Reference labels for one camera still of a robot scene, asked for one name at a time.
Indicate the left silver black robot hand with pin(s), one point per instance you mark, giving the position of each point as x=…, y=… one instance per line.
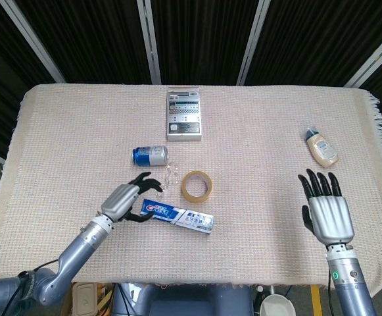
x=120, y=202

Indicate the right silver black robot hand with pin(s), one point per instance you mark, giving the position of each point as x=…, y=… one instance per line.
x=332, y=219

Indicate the blue white toothpaste box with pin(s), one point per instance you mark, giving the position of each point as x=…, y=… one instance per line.
x=181, y=217

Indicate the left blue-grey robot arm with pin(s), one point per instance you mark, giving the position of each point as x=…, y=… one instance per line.
x=75, y=250

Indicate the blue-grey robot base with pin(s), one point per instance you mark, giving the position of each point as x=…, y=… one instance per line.
x=194, y=301

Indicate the blue silver drink can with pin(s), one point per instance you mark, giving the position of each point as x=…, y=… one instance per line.
x=151, y=155

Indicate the clear plastic strip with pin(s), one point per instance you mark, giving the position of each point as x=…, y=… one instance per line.
x=172, y=174

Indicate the tan packing tape roll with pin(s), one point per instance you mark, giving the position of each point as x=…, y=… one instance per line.
x=185, y=191

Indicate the beige squeeze bottle blue cap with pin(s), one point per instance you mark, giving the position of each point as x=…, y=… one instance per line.
x=323, y=151

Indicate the white bowl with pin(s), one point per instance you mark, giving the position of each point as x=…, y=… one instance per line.
x=276, y=306

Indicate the beige lidded food container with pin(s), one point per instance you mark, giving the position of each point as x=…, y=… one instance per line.
x=83, y=299

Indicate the silver grey printed carton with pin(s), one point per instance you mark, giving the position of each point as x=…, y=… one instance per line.
x=183, y=115

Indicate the beige woven tablecloth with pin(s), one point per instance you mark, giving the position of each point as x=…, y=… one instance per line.
x=243, y=148

